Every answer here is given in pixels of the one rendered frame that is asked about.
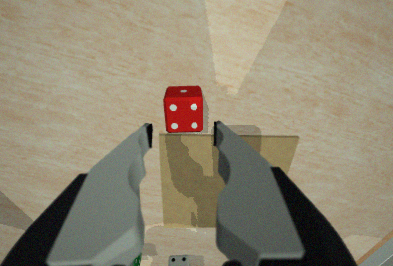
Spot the white die with black pips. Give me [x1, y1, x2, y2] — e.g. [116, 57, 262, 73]
[168, 255, 190, 266]

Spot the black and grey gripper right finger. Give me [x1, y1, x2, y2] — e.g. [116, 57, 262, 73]
[214, 121, 357, 266]

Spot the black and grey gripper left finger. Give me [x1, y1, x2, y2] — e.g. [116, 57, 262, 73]
[0, 123, 153, 266]

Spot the green die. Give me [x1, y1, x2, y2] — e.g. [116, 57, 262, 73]
[133, 253, 142, 266]

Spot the tan flat mat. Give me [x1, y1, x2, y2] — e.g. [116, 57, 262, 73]
[159, 133, 300, 228]

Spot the red die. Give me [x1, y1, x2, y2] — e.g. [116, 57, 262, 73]
[163, 86, 203, 133]

